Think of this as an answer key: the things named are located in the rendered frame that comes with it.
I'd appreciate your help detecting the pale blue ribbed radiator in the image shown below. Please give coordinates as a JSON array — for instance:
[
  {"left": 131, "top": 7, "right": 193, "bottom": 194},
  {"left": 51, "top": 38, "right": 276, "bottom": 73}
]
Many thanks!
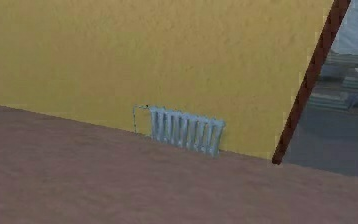
[{"left": 132, "top": 104, "right": 227, "bottom": 158}]

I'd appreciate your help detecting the grey green slatted shelf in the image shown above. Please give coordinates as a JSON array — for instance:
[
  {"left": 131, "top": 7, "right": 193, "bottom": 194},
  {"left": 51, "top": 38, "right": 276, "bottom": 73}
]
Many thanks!
[{"left": 307, "top": 51, "right": 358, "bottom": 113}]

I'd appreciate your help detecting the brown wooden door frame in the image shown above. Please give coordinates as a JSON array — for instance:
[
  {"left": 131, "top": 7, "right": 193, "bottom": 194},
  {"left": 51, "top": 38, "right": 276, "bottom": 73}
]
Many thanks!
[{"left": 271, "top": 0, "right": 352, "bottom": 166}]

